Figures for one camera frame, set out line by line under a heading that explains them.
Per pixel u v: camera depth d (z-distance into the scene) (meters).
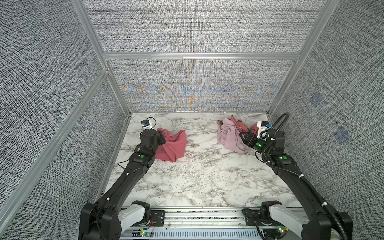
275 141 0.58
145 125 0.67
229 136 0.98
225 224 0.73
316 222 0.40
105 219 0.39
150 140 0.59
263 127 0.70
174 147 0.90
